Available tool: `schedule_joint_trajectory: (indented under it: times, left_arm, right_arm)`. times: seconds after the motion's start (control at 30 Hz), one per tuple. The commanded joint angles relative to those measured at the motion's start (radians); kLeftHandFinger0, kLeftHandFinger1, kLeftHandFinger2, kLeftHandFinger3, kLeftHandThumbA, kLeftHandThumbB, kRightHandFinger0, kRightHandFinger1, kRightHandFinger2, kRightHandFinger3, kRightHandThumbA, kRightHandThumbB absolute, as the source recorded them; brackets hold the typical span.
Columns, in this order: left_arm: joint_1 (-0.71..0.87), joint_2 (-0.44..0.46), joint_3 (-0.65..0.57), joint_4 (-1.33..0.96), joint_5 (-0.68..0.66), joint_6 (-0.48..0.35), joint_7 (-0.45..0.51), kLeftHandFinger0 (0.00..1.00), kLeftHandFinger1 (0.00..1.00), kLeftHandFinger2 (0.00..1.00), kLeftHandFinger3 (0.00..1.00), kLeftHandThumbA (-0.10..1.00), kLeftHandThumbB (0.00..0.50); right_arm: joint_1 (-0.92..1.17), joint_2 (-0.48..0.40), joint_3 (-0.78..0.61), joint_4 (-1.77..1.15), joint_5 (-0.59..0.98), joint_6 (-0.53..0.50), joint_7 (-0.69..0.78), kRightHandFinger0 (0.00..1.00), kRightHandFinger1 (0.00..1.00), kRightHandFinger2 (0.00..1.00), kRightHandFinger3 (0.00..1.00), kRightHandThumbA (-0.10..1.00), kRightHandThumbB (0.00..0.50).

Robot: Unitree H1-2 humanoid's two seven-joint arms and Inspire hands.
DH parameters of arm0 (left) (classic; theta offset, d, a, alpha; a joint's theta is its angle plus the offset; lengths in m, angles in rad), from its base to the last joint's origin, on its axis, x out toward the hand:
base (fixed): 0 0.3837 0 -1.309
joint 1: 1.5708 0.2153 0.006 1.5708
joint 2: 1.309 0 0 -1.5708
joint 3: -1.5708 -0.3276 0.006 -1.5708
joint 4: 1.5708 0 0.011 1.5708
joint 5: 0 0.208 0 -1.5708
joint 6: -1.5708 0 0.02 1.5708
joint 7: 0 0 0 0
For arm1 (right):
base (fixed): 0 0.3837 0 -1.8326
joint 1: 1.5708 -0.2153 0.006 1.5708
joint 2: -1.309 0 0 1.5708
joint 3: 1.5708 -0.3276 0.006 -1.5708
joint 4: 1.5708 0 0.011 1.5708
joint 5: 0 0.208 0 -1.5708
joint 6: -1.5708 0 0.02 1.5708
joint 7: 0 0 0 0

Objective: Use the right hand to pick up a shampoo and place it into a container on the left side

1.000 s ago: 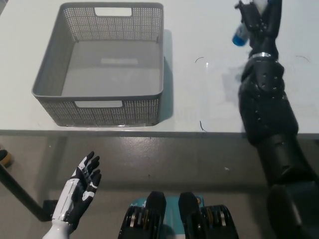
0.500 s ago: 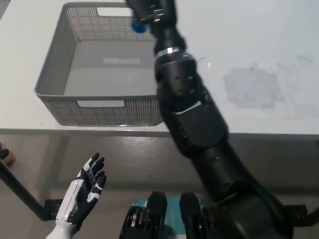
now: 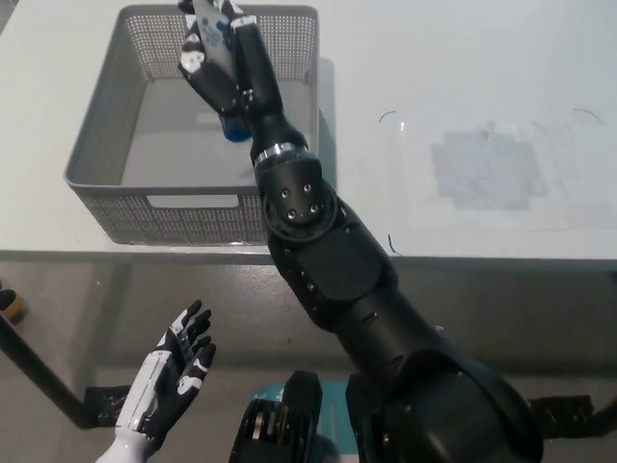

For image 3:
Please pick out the black tan shoe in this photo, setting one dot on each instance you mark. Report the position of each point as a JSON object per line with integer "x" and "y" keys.
{"x": 12, "y": 306}

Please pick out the white shampoo tube blue cap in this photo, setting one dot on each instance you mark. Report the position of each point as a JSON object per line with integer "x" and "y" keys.
{"x": 212, "y": 34}

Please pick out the black taped foot plate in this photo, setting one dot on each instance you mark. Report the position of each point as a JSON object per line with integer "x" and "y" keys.
{"x": 103, "y": 407}
{"x": 564, "y": 410}

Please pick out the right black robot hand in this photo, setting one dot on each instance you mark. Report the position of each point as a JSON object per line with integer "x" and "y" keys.
{"x": 255, "y": 72}

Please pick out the black metal table leg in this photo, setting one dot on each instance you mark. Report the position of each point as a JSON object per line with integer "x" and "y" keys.
{"x": 43, "y": 371}
{"x": 608, "y": 405}

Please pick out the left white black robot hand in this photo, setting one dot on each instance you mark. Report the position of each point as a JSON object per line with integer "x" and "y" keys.
{"x": 173, "y": 371}

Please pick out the grey perforated plastic basket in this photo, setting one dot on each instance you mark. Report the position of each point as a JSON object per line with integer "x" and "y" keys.
{"x": 169, "y": 144}

